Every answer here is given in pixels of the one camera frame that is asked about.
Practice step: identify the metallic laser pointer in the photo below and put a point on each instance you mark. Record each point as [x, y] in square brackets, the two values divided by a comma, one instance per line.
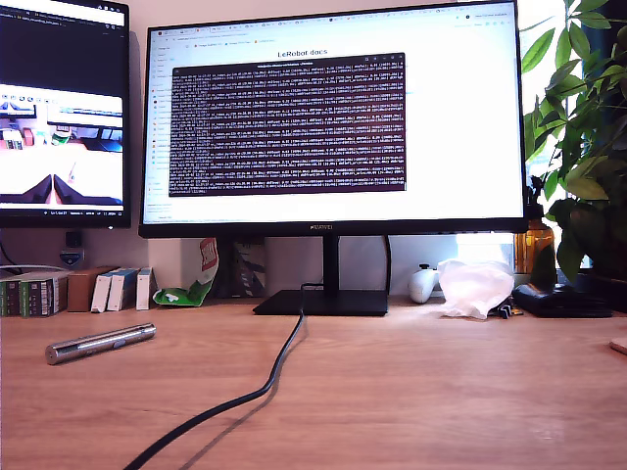
[98, 343]

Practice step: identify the black Huawei computer monitor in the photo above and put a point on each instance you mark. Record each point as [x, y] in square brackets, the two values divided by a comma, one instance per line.
[318, 215]

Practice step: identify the grey patterned card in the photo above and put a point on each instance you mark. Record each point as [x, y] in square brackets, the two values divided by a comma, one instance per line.
[245, 269]

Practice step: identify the white game controller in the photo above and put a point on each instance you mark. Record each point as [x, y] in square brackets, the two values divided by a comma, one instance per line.
[422, 286]

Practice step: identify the green Jenkki gum bag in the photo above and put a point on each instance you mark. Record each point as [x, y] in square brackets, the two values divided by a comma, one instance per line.
[183, 295]

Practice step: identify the white plastic bag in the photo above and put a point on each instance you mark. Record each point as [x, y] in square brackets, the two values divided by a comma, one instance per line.
[475, 289]

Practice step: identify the blue and white box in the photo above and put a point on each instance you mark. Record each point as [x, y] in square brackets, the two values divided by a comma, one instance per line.
[119, 291]
[100, 294]
[143, 290]

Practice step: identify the amber glass bottle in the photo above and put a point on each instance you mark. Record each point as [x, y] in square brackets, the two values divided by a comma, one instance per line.
[529, 249]

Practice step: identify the brown cardboard box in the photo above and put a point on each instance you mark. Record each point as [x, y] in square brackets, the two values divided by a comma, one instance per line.
[81, 290]

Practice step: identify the black pouch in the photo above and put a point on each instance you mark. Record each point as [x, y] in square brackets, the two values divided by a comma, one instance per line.
[558, 301]

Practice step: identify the green and white box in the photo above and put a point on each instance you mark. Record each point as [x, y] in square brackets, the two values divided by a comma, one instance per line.
[44, 296]
[10, 297]

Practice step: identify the green leafy plant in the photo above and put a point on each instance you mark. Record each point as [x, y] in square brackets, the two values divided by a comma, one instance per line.
[588, 122]

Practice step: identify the black ASUS computer monitor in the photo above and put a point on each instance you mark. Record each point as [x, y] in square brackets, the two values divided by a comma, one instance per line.
[63, 49]

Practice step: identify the round wooden coaster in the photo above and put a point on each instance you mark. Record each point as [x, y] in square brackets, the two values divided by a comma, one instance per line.
[620, 345]

